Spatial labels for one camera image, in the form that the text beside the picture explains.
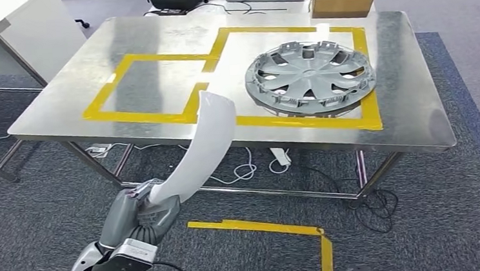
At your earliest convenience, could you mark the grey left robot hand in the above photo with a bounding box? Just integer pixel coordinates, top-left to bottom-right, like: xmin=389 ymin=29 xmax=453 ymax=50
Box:
xmin=94 ymin=178 xmax=185 ymax=251

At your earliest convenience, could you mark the white curved plastic part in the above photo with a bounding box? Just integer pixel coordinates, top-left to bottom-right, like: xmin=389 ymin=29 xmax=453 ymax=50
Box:
xmin=140 ymin=87 xmax=244 ymax=206

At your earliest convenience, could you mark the stainless steel workbench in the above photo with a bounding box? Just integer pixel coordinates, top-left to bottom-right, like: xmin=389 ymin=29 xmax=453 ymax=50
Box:
xmin=0 ymin=0 xmax=462 ymax=228

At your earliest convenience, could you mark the white power strip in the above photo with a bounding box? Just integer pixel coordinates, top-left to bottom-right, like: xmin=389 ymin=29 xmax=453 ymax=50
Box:
xmin=268 ymin=146 xmax=292 ymax=167

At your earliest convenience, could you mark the white office desk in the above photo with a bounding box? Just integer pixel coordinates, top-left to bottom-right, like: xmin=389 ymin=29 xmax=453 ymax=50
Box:
xmin=0 ymin=0 xmax=98 ymax=184

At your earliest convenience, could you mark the yellow floor marking tape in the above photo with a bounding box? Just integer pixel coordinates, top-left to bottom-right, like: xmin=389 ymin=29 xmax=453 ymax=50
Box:
xmin=186 ymin=210 xmax=335 ymax=271

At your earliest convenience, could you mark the yellow double-square tape outline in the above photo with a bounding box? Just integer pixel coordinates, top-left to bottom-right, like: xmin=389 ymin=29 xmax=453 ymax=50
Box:
xmin=76 ymin=14 xmax=384 ymax=155

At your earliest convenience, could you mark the black power brick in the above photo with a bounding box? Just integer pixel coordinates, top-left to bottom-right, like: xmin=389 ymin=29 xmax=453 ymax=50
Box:
xmin=157 ymin=6 xmax=188 ymax=18

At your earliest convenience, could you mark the grey wheel hubcap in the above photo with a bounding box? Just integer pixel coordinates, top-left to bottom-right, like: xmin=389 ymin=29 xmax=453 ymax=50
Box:
xmin=242 ymin=34 xmax=380 ymax=122

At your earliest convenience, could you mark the white table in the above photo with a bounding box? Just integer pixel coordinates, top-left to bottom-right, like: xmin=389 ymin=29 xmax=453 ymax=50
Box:
xmin=144 ymin=0 xmax=315 ymax=28

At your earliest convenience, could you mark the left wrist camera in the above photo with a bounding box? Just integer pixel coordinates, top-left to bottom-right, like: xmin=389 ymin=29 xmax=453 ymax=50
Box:
xmin=87 ymin=236 xmax=161 ymax=271

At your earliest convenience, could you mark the white cable with plug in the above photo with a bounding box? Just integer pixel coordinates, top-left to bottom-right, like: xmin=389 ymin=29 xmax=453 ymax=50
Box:
xmin=84 ymin=136 xmax=191 ymax=161

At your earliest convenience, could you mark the white coiled cable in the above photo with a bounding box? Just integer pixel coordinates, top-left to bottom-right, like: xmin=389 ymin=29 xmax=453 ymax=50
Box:
xmin=206 ymin=143 xmax=292 ymax=187

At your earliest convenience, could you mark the black tangled cable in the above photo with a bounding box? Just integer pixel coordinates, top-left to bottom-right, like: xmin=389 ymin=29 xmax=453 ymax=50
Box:
xmin=302 ymin=156 xmax=401 ymax=239

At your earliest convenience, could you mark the black laptop cable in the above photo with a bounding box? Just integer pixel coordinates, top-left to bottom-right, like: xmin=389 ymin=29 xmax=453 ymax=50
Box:
xmin=186 ymin=0 xmax=289 ymax=21

